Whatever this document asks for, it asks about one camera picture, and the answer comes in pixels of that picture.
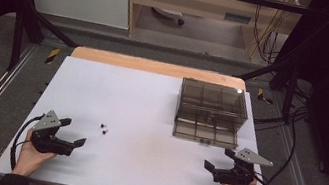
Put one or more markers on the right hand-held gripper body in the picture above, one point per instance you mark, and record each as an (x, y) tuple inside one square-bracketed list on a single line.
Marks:
[(236, 177)]

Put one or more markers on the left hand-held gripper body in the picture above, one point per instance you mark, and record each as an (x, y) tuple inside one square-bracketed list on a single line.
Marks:
[(45, 144)]

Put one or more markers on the clear grey compartment drawer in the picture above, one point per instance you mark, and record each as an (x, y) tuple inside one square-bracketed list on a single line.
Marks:
[(205, 132)]

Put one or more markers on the clear grey organiser box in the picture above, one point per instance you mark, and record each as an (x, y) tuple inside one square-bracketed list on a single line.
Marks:
[(213, 100)]

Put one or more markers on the person's left hand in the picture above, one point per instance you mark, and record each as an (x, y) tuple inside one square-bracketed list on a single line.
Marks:
[(29, 159)]

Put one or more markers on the white table board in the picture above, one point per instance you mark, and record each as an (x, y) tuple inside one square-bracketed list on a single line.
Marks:
[(136, 108)]

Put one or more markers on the black yellow floor tape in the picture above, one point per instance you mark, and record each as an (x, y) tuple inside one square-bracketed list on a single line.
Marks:
[(52, 55), (264, 96)]

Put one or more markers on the black metal stand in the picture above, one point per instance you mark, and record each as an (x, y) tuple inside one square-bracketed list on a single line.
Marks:
[(284, 78), (23, 25)]

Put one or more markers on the wooden table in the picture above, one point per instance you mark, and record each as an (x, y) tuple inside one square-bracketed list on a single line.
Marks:
[(156, 66)]

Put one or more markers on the office chair base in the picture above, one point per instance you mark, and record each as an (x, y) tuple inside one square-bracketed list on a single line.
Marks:
[(169, 14)]

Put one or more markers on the light wooden desk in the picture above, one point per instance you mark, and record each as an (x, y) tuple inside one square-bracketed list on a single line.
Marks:
[(198, 2)]

